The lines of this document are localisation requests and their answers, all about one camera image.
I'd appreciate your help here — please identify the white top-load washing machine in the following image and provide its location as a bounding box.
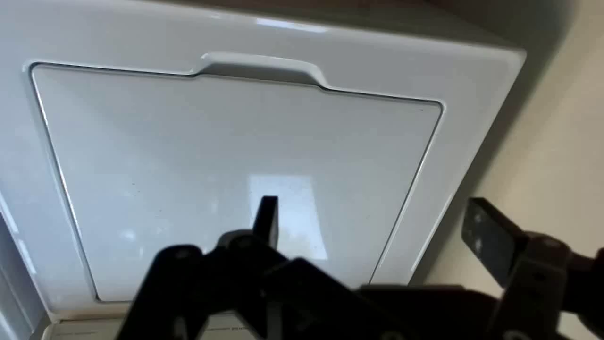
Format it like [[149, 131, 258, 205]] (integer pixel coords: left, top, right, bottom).
[[0, 0, 524, 320]]

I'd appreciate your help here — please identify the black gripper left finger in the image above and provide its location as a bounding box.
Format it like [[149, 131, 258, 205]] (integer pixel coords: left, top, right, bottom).
[[253, 197, 279, 248]]

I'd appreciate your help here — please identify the white washer lid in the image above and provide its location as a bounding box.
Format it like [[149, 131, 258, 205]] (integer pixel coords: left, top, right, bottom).
[[32, 65, 441, 303]]

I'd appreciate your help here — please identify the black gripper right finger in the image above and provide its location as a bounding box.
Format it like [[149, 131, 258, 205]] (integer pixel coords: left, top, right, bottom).
[[462, 197, 528, 288]]

